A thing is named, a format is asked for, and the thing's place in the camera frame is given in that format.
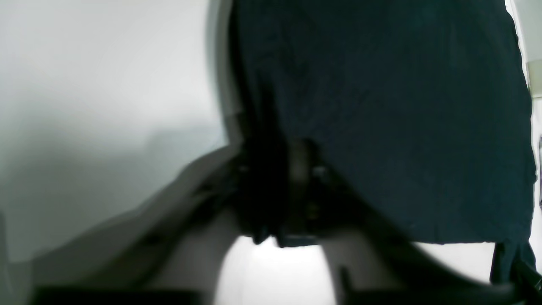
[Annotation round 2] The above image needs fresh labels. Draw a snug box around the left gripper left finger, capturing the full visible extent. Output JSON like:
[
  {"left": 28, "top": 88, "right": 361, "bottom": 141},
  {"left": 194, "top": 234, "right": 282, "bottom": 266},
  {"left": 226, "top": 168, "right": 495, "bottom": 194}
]
[{"left": 32, "top": 144, "right": 255, "bottom": 297}]

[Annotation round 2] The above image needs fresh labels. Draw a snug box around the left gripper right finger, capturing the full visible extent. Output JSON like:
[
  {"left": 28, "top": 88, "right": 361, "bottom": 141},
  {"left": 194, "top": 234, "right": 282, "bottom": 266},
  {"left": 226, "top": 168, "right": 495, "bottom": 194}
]
[{"left": 288, "top": 141, "right": 530, "bottom": 301}]

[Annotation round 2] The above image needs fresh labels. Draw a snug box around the black T-shirt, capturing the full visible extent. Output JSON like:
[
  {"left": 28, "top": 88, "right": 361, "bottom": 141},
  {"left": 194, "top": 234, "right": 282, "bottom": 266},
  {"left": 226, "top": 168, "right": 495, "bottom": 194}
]
[{"left": 230, "top": 0, "right": 536, "bottom": 283}]

